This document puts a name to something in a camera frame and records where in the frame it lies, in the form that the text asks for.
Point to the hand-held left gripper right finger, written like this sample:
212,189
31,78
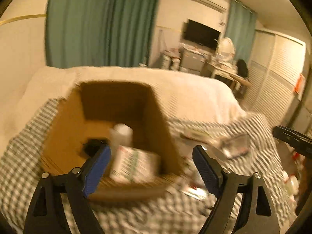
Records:
204,170

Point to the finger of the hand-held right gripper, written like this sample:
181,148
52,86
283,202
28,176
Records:
292,139

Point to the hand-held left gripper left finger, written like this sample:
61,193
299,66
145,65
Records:
97,168

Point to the white printed carton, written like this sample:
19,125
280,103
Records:
136,163

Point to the white plastic bottle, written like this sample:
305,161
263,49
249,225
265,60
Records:
121,134

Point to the brown cardboard box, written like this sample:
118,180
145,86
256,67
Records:
156,117

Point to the small black object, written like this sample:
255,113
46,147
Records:
91,147

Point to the flat printed packet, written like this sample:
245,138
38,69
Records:
197,134

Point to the clear plastic packet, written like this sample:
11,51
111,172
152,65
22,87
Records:
235,145

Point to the orange paper tag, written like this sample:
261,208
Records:
299,84

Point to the grey checked cloth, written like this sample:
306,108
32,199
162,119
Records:
158,214

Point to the white louvred wardrobe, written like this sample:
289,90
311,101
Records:
275,73

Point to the white textured bedspread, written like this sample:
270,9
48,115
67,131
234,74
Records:
190,95

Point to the black bag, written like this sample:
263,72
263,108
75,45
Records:
242,69

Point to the white dressing table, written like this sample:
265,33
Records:
226,72

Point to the small grey fridge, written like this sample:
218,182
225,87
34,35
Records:
192,61

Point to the white floor appliance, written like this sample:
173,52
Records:
166,61
175,63

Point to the white oval mirror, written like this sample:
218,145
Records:
226,48

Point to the narrow green curtain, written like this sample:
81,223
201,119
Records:
240,29

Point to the black wall television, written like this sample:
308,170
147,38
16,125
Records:
201,34

